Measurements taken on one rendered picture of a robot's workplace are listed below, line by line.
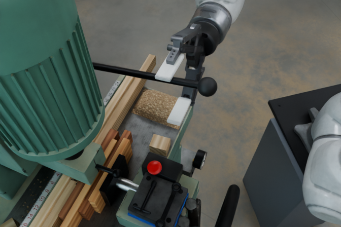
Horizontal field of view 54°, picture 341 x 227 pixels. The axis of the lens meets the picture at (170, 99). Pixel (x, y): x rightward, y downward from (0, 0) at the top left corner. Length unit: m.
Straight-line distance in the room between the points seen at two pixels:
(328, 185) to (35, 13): 0.81
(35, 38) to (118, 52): 1.94
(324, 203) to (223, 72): 1.38
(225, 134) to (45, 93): 1.56
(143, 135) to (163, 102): 0.10
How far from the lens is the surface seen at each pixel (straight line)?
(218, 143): 1.90
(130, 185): 0.76
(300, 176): 1.23
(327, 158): 0.96
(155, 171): 0.70
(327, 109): 1.11
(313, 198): 1.00
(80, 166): 0.71
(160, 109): 0.88
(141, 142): 0.87
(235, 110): 2.03
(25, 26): 0.37
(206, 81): 0.57
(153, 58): 0.98
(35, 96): 0.45
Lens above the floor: 1.66
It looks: 55 degrees down
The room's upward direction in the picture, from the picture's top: straight up
